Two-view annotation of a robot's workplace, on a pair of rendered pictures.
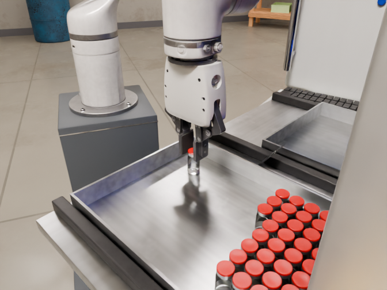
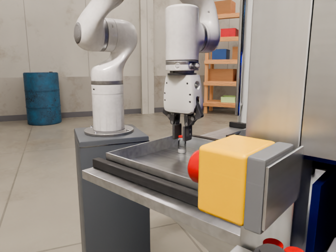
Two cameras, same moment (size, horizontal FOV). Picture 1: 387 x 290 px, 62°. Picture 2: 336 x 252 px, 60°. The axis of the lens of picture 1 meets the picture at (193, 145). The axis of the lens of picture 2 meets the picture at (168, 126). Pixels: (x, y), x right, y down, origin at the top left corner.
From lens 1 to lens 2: 0.30 m
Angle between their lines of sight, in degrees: 19
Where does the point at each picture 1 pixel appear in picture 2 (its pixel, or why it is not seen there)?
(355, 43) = not seen: hidden behind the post
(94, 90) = (104, 118)
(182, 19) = (178, 49)
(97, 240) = (128, 170)
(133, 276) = (155, 179)
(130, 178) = (140, 153)
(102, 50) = (113, 91)
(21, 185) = (13, 231)
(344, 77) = not seen: hidden behind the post
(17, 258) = not seen: outside the picture
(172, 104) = (169, 103)
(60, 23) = (50, 110)
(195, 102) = (184, 98)
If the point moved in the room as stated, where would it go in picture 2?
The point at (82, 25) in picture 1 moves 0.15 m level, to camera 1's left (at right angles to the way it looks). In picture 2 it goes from (102, 74) to (59, 74)
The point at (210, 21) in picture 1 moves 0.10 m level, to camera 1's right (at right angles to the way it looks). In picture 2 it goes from (193, 50) to (234, 50)
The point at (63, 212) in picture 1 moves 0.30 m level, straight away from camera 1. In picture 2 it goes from (102, 162) to (72, 135)
